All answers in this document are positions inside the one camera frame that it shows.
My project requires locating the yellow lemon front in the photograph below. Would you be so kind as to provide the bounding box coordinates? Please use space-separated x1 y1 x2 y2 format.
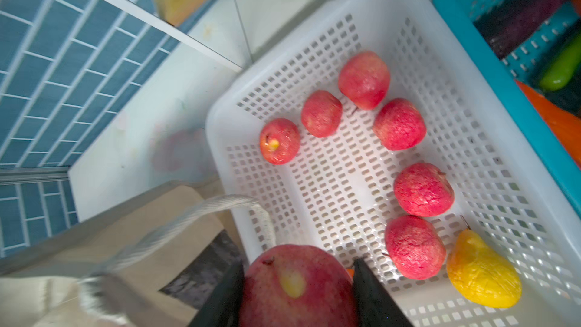
446 229 523 309

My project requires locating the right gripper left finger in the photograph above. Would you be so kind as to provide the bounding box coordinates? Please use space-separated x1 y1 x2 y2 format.
188 261 245 327

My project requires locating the beige canvas grocery bag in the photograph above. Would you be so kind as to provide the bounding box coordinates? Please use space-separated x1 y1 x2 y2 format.
1 183 276 326

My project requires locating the green pepper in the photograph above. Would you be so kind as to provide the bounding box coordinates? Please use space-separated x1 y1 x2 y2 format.
540 33 580 92

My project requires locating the teal plastic basket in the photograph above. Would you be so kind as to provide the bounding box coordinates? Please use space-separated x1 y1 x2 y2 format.
434 0 580 210

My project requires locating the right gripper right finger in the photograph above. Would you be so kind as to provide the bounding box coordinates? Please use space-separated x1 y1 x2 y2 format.
353 258 413 327

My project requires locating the orange carrot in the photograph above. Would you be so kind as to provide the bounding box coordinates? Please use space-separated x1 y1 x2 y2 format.
515 80 580 167

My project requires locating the red apple with yellow spot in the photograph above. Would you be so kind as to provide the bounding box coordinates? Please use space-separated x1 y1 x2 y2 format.
238 245 359 326

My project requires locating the purple eggplant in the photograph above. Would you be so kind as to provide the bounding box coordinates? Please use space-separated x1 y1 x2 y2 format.
475 0 568 59

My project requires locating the red apple small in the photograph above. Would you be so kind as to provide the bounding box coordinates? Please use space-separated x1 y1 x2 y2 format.
372 98 427 151
337 51 390 111
384 215 447 280
301 90 343 138
260 118 300 165

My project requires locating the white plastic basket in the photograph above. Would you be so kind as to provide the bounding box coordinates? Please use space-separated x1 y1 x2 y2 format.
206 0 580 326

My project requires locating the red apple front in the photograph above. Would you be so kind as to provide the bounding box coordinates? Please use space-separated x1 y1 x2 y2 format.
393 163 455 217

